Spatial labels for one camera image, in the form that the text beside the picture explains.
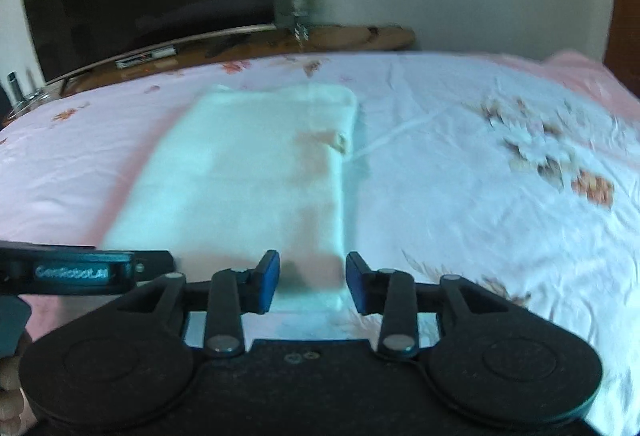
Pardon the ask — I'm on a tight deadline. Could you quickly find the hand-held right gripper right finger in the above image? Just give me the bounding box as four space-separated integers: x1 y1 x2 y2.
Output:
346 252 506 361

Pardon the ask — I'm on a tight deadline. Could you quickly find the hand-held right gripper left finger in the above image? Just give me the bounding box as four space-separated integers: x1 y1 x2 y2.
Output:
124 250 281 360

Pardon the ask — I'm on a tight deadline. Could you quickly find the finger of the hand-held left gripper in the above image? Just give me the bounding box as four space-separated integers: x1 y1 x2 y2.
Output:
133 249 177 287

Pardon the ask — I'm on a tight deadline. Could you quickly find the cream small garment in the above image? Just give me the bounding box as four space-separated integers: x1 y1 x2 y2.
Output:
101 84 359 317

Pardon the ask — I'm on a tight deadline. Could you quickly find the person's left hand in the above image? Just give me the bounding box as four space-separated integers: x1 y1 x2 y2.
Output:
0 356 24 423

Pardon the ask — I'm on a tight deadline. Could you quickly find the floral pink bedsheet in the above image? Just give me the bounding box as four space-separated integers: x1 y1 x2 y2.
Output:
0 50 640 436

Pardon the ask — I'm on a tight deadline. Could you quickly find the clear glass tray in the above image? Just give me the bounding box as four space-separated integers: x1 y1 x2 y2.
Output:
7 88 52 117

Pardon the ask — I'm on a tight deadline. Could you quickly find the small dark bottle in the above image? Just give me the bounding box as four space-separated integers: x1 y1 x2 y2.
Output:
5 71 24 109

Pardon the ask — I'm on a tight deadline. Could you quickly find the white flat device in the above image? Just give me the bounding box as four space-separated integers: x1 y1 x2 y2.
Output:
114 46 177 69

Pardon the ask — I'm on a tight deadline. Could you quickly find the wooden television stand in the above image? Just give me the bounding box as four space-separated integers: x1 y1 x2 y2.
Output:
0 22 417 127

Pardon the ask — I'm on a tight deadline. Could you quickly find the pink cloth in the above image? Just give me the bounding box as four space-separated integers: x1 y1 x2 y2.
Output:
541 48 640 104

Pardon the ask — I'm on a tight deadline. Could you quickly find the brown wooden furniture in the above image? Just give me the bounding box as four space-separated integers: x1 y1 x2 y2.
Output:
604 0 640 97

